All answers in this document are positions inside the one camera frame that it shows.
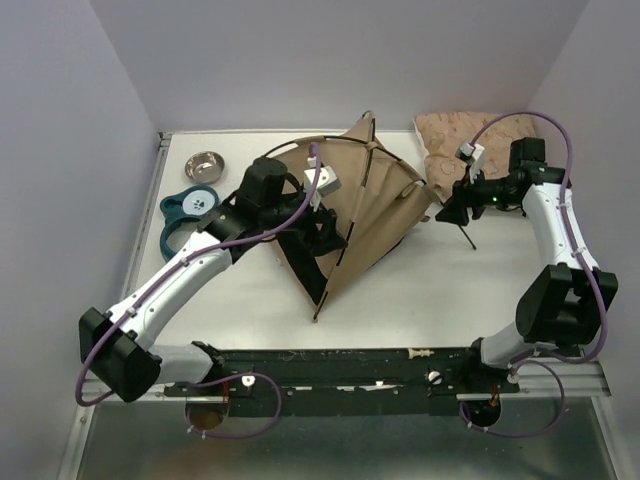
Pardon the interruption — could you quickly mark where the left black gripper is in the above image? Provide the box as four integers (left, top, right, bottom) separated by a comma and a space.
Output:
259, 185, 349, 256

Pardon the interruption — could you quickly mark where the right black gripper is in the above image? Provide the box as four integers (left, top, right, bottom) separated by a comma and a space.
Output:
436, 164, 518, 226

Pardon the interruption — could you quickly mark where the beige fabric pet tent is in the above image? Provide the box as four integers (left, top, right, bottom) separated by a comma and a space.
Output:
273, 133, 437, 311

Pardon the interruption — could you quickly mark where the pink patterned pillow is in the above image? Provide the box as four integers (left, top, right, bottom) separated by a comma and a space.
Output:
413, 112, 541, 201

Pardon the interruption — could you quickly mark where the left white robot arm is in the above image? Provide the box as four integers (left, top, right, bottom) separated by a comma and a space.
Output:
75, 154, 346, 406

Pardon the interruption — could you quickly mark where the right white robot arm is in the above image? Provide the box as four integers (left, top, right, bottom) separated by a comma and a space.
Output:
436, 137, 618, 392

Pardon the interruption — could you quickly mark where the steel pet bowl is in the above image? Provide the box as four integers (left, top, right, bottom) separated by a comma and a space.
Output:
184, 151, 225, 185

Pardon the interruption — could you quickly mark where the teal bowl stand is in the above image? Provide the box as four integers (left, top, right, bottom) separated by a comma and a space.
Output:
159, 185, 220, 262

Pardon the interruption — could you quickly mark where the white chess piece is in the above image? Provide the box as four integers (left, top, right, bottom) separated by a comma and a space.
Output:
407, 348, 434, 360

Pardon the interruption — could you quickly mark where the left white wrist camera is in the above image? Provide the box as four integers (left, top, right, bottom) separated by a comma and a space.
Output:
303, 157, 341, 211

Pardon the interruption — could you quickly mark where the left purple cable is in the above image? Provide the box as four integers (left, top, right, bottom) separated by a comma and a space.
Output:
74, 142, 324, 442

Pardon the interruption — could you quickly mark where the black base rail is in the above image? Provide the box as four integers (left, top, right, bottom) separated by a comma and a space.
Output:
164, 347, 519, 418

